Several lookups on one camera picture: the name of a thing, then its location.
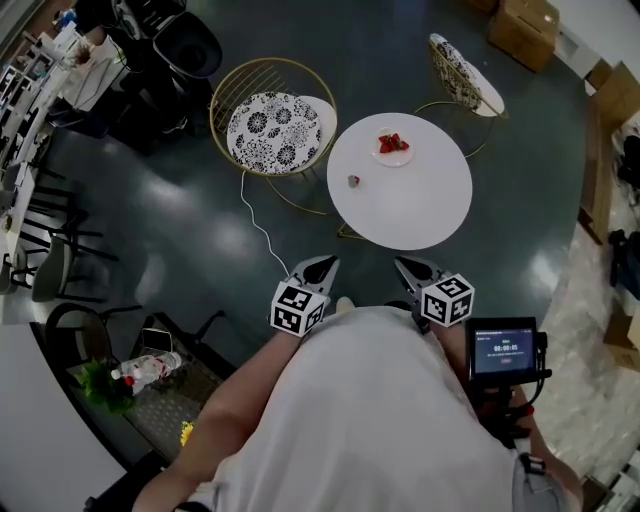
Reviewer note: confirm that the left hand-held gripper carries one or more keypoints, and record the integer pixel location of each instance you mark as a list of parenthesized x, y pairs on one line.
[(295, 310)]

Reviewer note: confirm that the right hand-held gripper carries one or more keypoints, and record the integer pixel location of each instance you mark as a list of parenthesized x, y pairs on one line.
[(447, 300)]

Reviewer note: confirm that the red leafy-topped strawberry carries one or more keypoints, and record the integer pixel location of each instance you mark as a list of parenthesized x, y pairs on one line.
[(353, 181)]

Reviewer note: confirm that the white plate with strawberries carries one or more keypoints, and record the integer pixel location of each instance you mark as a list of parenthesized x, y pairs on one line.
[(395, 160)]

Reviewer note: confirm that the pile of red strawberries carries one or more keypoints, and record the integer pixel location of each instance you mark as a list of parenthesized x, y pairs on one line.
[(387, 145)]

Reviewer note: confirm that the person's right forearm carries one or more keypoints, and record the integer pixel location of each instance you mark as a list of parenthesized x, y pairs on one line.
[(452, 350)]

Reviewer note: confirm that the person's left forearm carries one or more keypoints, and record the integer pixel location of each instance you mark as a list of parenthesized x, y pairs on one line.
[(225, 410)]

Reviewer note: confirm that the person's white shoe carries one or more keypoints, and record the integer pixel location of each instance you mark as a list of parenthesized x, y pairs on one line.
[(345, 303)]

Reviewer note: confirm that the white round table gold legs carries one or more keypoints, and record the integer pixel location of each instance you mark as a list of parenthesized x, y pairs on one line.
[(400, 210)]

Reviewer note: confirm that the black handheld monitor screen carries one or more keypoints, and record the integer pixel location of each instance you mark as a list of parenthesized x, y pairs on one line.
[(502, 350)]

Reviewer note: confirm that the person's white shirt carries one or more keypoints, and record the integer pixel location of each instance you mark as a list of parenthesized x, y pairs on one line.
[(375, 410)]

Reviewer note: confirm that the round black-white floral cushion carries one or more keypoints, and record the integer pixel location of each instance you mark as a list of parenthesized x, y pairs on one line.
[(457, 70), (272, 132)]

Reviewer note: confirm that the black monitor screen device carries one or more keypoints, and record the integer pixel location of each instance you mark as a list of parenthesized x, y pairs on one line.
[(500, 405)]

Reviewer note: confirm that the white-edged phone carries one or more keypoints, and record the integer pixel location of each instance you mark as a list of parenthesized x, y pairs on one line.
[(157, 340)]

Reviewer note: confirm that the clear water bottle white cap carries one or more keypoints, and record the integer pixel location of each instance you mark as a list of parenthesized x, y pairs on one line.
[(150, 365)]

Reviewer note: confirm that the brown wooden bench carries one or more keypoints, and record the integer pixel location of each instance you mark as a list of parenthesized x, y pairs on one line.
[(595, 175)]

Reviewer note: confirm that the clear water bottle red cap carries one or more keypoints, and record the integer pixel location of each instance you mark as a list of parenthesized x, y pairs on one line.
[(145, 382)]

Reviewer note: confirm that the yellow sunflower bouquet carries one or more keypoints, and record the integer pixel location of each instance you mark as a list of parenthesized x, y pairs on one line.
[(186, 434)]

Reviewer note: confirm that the black bag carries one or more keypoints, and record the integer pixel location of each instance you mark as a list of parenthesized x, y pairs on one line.
[(627, 257), (631, 165)]

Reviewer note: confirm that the black round-back chair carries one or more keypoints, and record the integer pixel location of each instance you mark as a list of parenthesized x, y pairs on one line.
[(95, 340)]

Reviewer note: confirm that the green leafy plant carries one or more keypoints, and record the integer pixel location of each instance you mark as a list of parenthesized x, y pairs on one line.
[(102, 387)]

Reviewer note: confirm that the large black hooded equipment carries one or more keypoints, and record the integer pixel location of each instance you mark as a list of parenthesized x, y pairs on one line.
[(187, 45)]

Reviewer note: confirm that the grey shell chair black legs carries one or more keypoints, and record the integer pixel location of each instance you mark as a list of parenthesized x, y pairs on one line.
[(50, 270), (17, 272)]

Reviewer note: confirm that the white office desk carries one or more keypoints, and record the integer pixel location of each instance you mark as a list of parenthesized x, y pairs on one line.
[(10, 235)]

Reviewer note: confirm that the cluttered white desk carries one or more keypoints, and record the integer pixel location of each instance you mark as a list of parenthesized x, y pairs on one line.
[(50, 75)]

